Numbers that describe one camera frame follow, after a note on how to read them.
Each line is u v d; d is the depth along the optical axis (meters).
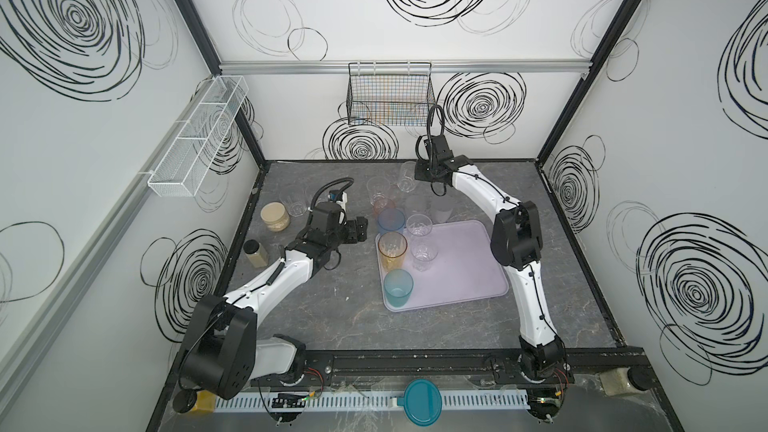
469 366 0.75
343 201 0.78
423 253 0.92
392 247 0.89
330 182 0.64
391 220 0.87
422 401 0.63
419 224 0.97
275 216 0.96
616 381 0.67
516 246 0.61
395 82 0.94
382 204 0.95
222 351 0.41
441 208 0.96
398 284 0.83
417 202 0.99
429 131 0.80
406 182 1.05
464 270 0.92
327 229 0.65
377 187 1.08
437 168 0.78
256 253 0.86
